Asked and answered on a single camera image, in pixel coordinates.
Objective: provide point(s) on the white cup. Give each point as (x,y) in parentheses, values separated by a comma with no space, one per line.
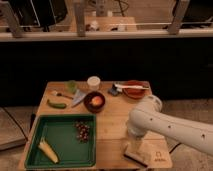
(94,83)

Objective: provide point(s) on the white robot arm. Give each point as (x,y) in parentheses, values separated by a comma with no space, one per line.
(147,115)

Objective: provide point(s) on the wooden felt eraser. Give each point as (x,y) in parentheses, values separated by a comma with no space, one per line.
(142,158)

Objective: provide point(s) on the pile of brown beans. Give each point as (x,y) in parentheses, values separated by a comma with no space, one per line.
(83,131)

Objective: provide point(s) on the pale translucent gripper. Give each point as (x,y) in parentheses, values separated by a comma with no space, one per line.
(133,145)

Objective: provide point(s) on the dark brown bowl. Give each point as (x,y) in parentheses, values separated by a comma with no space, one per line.
(87,102)

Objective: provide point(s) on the dark blue clip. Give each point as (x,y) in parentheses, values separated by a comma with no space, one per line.
(114,91)

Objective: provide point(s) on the green cucumber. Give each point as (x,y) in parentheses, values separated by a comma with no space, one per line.
(56,105)

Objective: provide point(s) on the green plastic tray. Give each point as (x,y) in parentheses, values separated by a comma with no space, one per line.
(60,133)

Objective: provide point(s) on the yellow corn cob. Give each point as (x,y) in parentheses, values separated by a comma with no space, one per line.
(48,151)

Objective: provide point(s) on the white handled utensil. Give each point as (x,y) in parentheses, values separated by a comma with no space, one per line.
(131,87)

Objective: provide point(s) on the terracotta red plate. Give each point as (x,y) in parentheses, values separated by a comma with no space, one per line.
(134,93)

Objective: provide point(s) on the grey knife blade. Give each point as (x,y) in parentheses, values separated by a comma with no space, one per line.
(78,97)

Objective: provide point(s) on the orange fruit in bowl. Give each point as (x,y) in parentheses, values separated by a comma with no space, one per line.
(96,101)

